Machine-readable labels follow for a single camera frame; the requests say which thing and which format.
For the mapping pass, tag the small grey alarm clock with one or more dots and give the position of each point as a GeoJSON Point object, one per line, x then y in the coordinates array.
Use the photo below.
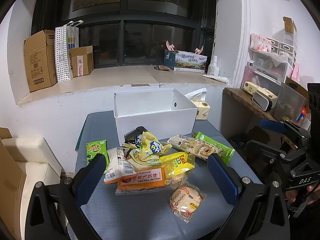
{"type": "Point", "coordinates": [262, 101]}

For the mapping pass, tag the orange Indian cake packet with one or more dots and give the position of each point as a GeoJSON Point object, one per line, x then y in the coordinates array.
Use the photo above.
{"type": "Point", "coordinates": [143, 181]}

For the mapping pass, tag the printed landscape gift box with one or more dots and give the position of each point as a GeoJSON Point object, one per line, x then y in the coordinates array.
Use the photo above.
{"type": "Point", "coordinates": [190, 62]}

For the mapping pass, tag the large brown cardboard box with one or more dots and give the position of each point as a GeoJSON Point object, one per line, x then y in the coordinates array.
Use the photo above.
{"type": "Point", "coordinates": [39, 60]}

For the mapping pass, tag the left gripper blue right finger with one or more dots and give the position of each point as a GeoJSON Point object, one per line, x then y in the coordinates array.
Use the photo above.
{"type": "Point", "coordinates": [226, 179]}

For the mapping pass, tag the white dotted paper bag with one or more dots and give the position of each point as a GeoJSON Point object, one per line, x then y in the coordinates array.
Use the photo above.
{"type": "Point", "coordinates": [66, 38]}

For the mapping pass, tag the yellow green small carton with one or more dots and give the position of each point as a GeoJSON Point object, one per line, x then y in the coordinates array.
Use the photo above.
{"type": "Point", "coordinates": [251, 88]}

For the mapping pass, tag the white printed snack bag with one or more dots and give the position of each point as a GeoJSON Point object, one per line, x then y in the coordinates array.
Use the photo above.
{"type": "Point", "coordinates": [118, 167]}

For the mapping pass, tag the white plastic bottle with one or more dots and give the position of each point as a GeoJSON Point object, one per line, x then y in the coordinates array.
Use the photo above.
{"type": "Point", "coordinates": [213, 69]}

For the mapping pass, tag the dark blue small box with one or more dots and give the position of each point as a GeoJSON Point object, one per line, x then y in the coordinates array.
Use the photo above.
{"type": "Point", "coordinates": [170, 58]}

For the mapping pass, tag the round bread snack packet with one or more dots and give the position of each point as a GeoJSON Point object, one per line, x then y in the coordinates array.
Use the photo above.
{"type": "Point", "coordinates": [185, 200]}

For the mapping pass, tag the pale yellow snack bag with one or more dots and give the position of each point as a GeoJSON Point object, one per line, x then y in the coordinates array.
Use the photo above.
{"type": "Point", "coordinates": [150, 150]}

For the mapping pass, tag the small green snack packet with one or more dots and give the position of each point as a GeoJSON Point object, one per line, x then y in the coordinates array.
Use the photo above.
{"type": "Point", "coordinates": [97, 147]}

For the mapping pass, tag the black yellow chips bag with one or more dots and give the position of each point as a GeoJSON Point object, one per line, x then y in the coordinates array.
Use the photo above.
{"type": "Point", "coordinates": [135, 135]}

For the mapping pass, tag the yellow tissue pack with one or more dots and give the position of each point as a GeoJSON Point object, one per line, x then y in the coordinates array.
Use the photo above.
{"type": "Point", "coordinates": [198, 98]}

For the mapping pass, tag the small snack on windowsill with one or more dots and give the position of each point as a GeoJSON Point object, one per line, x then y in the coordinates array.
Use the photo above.
{"type": "Point", "coordinates": [161, 68]}

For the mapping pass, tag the small brown cardboard box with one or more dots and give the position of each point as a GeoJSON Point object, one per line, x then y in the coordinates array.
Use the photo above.
{"type": "Point", "coordinates": [82, 61]}

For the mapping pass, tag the clear plastic drawer organizer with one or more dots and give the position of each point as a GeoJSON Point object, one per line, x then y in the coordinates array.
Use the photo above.
{"type": "Point", "coordinates": [271, 62]}

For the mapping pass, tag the long green snack packet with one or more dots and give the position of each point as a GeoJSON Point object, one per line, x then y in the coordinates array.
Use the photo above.
{"type": "Point", "coordinates": [216, 144]}

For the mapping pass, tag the wooden side shelf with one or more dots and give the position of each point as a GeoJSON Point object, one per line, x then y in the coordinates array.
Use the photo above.
{"type": "Point", "coordinates": [246, 100]}

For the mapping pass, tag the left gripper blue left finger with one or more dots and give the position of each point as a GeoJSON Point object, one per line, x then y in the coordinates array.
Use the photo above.
{"type": "Point", "coordinates": [87, 179]}

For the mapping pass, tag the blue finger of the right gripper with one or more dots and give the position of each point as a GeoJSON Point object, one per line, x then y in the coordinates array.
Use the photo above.
{"type": "Point", "coordinates": [273, 126]}

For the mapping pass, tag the cream leather sofa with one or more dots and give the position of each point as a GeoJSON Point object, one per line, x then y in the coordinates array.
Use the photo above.
{"type": "Point", "coordinates": [37, 161]}

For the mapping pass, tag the clear plastic container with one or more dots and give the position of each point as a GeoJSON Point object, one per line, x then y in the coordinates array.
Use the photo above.
{"type": "Point", "coordinates": [289, 104]}

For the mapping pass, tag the person's right hand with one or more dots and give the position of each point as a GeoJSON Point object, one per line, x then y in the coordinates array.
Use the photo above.
{"type": "Point", "coordinates": [314, 191]}

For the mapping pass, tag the beige biscuit packet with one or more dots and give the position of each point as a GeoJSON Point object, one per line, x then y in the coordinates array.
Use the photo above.
{"type": "Point", "coordinates": [196, 147]}

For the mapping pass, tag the white open cardboard box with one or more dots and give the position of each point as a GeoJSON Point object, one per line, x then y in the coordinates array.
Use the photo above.
{"type": "Point", "coordinates": [164, 112]}

